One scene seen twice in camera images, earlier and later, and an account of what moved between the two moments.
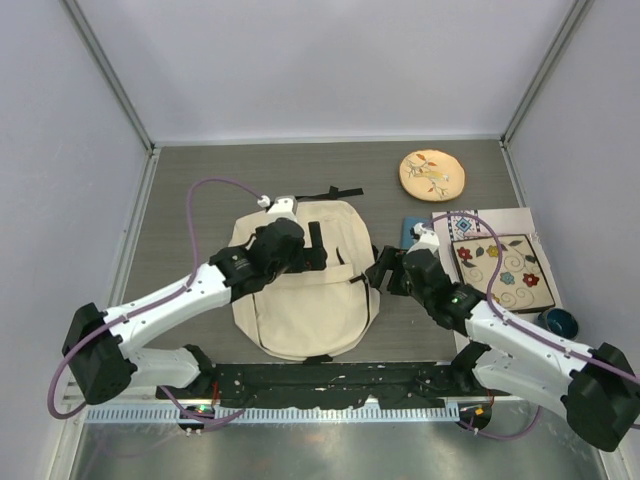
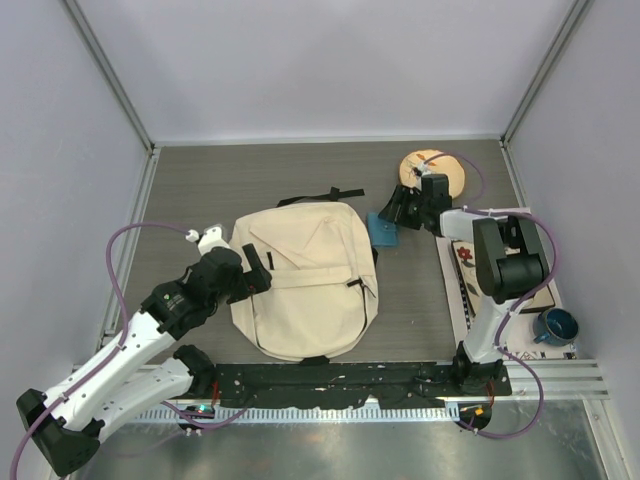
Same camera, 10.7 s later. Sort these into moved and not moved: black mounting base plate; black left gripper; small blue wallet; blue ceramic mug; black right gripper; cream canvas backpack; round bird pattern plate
Moved: small blue wallet; black right gripper; black left gripper
Not moved: cream canvas backpack; round bird pattern plate; blue ceramic mug; black mounting base plate
